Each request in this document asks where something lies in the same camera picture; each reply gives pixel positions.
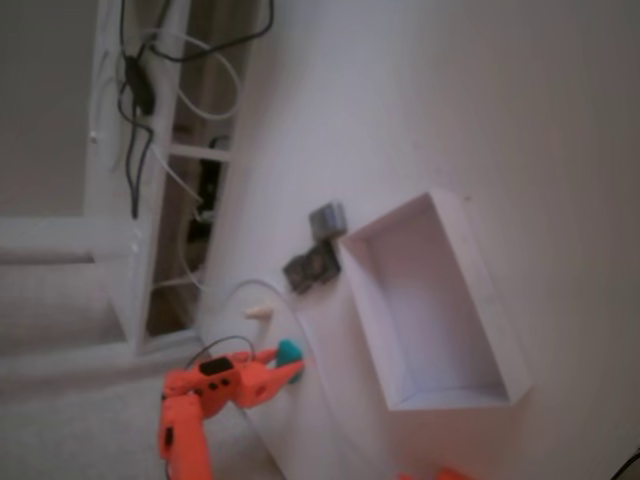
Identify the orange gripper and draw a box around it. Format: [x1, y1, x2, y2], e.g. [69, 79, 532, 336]
[192, 347, 305, 419]

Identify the green rounded cube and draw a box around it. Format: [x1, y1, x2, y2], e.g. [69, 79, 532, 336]
[275, 338, 305, 387]

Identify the white cardboard box bin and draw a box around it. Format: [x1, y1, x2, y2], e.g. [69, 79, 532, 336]
[338, 188, 533, 414]

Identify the black case with clear lid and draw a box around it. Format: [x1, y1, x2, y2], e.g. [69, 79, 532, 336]
[281, 254, 314, 296]

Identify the black case with red coin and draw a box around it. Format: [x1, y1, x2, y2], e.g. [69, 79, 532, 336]
[305, 240, 343, 288]

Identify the grey metal tin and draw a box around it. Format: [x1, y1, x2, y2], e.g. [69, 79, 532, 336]
[308, 199, 348, 241]

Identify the thin robot servo wire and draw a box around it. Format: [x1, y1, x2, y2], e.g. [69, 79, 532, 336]
[183, 335, 257, 372]

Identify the long white cable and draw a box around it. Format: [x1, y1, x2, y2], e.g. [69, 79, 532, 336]
[214, 277, 321, 382]

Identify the thin white cable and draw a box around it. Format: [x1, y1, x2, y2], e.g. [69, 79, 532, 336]
[148, 143, 214, 292]

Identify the white wooden frame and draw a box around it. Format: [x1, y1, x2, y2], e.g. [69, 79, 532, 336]
[83, 0, 239, 357]

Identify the thick white looped cable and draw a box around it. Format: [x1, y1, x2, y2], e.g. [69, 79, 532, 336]
[138, 27, 242, 122]

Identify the black power cable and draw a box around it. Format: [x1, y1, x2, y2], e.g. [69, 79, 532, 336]
[116, 0, 277, 220]

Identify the black camera cable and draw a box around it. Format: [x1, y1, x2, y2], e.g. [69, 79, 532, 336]
[611, 446, 640, 480]

